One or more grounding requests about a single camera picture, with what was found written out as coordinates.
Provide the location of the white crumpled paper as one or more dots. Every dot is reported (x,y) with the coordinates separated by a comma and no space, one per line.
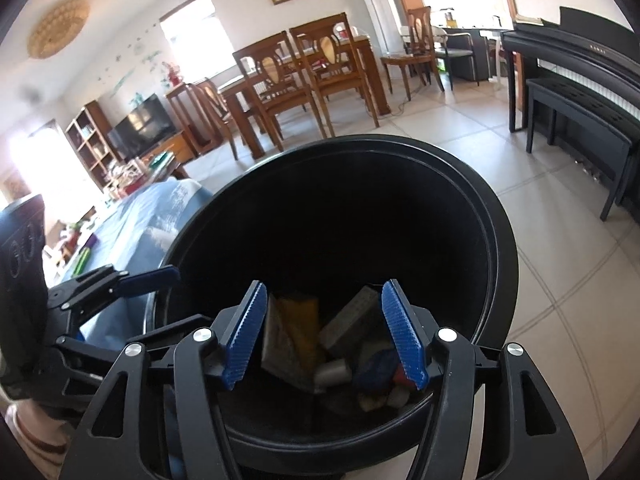
(398,396)

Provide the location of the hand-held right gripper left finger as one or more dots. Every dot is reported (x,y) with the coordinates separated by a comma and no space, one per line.
(245,335)

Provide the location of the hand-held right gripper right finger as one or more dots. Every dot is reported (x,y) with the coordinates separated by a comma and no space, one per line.
(402,330)

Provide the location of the red wrapper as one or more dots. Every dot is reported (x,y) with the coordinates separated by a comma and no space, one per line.
(402,377)

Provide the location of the beige crumpled paper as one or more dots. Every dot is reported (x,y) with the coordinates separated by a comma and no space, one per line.
(372,402)

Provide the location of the black piano bench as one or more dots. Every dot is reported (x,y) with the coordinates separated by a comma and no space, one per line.
(580,105)

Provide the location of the grey armchair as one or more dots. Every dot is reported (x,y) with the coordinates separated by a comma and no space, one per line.
(462,55)

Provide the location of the grey dotted box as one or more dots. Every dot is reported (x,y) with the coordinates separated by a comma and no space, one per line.
(350,322)

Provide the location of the small white cylinder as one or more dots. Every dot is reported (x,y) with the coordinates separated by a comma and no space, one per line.
(332,372)

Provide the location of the black round trash bin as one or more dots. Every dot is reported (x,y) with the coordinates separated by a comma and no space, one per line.
(480,240)

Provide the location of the gold foil sachet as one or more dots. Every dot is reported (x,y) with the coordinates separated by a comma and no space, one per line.
(302,325)

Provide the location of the blue crumpled wrapper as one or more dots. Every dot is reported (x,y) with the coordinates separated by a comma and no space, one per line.
(375,367)

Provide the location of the cluttered coffee table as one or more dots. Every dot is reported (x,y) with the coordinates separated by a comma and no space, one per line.
(145,172)

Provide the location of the wooden bookshelf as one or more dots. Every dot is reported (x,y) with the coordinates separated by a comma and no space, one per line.
(90,145)

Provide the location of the wooden dining table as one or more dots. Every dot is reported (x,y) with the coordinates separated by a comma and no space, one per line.
(372,60)

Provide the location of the round woven ceiling lamp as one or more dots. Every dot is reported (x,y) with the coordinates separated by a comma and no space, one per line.
(57,27)

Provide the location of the black upright piano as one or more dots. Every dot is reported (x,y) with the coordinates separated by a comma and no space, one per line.
(585,50)

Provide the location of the white standing air conditioner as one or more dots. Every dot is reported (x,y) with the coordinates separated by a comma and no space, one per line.
(380,10)

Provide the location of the green tube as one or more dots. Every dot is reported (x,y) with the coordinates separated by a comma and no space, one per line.
(82,261)

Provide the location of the red flower decoration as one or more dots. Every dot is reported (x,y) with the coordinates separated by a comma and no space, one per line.
(174,75)

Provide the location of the window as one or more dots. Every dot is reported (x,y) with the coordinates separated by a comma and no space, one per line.
(197,40)

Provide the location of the blue tablecloth table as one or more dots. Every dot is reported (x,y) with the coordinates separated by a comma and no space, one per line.
(135,230)

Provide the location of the white cardboard carton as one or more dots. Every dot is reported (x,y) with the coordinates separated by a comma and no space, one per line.
(280,355)

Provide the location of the wooden dining chair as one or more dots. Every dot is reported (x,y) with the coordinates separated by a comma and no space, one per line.
(417,45)
(215,110)
(277,90)
(332,60)

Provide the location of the wooden television stand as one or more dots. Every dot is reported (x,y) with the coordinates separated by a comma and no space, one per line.
(175,145)

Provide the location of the flat screen television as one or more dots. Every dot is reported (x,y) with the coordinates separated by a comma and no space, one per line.
(140,125)

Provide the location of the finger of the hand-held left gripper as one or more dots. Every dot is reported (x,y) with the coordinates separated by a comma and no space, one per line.
(145,280)
(100,350)

